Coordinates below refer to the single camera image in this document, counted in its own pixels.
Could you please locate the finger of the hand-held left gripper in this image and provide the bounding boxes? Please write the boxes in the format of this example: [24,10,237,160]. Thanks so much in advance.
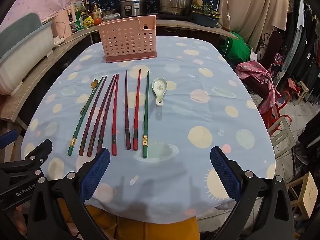
[0,139,53,186]
[0,129,17,152]

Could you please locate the steel rice cooker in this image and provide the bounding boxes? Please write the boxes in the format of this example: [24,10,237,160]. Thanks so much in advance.
[120,0,148,18]

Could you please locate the small yellow stool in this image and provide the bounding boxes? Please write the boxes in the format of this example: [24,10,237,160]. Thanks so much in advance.
[297,81,309,102]

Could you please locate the red plastic chair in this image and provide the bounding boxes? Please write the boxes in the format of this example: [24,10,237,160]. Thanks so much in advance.
[261,90,292,130]

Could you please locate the straight green chopstick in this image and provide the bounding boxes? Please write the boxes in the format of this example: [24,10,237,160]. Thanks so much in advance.
[143,71,150,159]

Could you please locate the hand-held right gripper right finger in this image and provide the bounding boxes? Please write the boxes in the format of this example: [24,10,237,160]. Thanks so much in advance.
[210,146,295,240]

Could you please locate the grey plastic chair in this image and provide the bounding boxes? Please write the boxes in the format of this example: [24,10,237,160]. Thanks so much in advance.
[267,116,297,155]

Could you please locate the blue dotted tablecloth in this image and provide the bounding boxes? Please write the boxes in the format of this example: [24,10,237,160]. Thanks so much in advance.
[21,36,277,224]

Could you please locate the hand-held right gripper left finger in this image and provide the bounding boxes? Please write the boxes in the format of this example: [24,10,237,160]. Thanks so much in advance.
[27,147,118,240]

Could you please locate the clear food container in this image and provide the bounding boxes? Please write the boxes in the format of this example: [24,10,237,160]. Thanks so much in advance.
[102,13,120,22]

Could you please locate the yellow trousers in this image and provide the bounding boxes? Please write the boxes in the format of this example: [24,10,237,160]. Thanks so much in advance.
[59,200,200,240]

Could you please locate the yellow oil bottle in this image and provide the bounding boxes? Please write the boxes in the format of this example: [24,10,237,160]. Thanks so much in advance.
[92,4,102,20]

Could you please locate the leafy green vegetables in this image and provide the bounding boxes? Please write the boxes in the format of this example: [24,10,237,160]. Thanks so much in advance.
[191,4,220,18]

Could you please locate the pink perforated utensil basket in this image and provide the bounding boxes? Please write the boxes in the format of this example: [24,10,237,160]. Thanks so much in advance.
[97,15,158,63]

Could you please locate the green plastic bag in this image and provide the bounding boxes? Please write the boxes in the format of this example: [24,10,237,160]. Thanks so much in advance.
[221,31,252,64]

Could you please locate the wooden stool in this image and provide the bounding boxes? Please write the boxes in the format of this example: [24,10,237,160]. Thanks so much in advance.
[286,171,318,222]

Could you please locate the small steel pot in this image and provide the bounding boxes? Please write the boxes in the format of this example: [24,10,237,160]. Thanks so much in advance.
[102,7,120,17]

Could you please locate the green plastic bottle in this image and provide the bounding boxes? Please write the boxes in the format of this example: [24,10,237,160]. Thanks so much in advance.
[75,10,87,32]

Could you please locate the beige curtain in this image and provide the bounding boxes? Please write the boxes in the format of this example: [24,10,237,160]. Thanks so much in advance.
[219,0,290,53]

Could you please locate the pink electric kettle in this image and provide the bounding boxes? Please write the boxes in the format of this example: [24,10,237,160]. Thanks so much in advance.
[54,5,77,39]

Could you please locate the pink floral cloth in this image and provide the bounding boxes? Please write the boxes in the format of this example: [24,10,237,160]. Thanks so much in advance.
[235,60,275,115]

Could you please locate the white ceramic soup spoon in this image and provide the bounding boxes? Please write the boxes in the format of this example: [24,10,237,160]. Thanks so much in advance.
[152,77,168,106]

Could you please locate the white bin with blue lid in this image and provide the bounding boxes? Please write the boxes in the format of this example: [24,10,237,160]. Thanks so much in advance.
[0,12,55,95]

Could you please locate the wavy green chopstick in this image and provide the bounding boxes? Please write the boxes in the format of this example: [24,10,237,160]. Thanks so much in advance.
[67,76,104,155]

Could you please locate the black induction cooker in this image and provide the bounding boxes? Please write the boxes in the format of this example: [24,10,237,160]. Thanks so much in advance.
[150,12,193,22]

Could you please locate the blue plastic basin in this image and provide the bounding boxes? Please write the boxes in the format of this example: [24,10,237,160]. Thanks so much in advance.
[191,12,220,28]

